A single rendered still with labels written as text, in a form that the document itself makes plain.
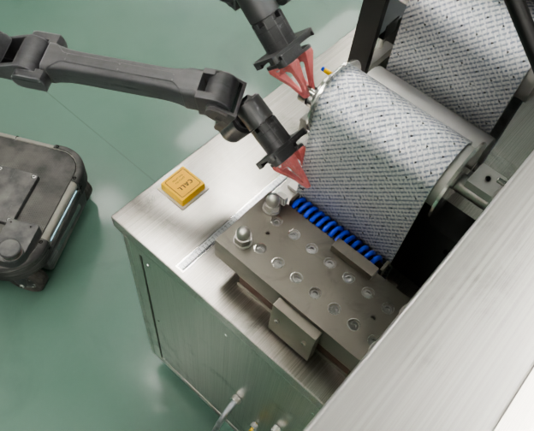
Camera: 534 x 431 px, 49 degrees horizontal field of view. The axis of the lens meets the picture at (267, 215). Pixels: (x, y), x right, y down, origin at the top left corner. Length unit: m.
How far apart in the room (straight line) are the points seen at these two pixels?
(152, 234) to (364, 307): 0.48
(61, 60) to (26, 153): 1.16
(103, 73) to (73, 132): 1.53
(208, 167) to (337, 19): 2.01
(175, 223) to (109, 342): 0.94
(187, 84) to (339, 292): 0.47
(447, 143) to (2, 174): 1.68
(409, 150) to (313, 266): 0.30
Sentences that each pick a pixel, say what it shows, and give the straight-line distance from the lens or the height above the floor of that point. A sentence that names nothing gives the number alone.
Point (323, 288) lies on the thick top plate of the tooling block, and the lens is 1.08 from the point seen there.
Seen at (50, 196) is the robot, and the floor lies 0.24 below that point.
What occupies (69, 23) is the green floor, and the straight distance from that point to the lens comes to 3.19.
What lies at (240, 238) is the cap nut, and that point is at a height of 1.06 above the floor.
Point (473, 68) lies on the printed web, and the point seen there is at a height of 1.31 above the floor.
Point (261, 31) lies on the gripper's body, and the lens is 1.01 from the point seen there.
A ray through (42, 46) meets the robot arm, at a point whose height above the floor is 1.19.
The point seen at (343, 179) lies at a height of 1.16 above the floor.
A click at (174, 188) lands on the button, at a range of 1.30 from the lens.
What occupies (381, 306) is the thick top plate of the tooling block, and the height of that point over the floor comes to 1.03.
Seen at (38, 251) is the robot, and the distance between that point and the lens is 2.08.
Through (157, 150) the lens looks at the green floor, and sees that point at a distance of 2.56.
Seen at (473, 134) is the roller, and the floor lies 1.23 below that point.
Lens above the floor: 1.98
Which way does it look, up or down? 57 degrees down
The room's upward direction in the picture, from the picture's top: 9 degrees clockwise
